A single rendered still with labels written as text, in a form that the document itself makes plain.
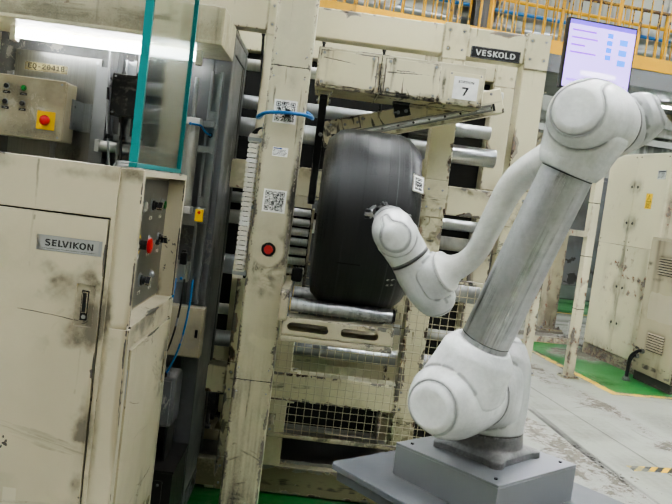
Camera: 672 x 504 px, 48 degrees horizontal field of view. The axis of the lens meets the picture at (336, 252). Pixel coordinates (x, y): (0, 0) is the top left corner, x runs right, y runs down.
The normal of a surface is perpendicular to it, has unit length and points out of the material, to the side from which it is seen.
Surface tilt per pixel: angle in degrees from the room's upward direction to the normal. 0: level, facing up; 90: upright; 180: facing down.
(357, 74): 90
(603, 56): 90
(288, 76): 90
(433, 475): 90
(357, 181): 65
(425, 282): 107
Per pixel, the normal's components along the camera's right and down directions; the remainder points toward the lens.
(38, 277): 0.02, 0.08
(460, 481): -0.75, -0.04
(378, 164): 0.10, -0.55
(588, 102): -0.53, -0.10
